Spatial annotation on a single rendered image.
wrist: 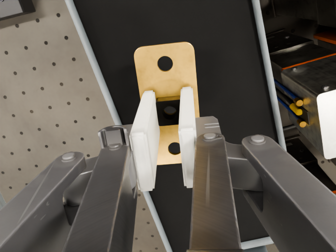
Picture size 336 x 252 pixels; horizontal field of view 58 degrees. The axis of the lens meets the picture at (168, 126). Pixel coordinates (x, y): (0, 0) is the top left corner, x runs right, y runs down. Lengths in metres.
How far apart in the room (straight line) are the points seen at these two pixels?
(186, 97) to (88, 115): 0.63
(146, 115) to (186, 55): 0.06
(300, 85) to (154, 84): 0.22
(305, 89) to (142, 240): 0.73
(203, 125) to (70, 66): 0.63
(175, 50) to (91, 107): 0.60
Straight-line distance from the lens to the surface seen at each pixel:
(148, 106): 0.17
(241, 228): 0.34
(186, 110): 0.15
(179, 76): 0.20
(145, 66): 0.20
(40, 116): 0.84
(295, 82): 0.40
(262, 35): 0.25
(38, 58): 0.79
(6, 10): 0.73
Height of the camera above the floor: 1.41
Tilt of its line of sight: 67 degrees down
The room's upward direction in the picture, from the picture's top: 176 degrees counter-clockwise
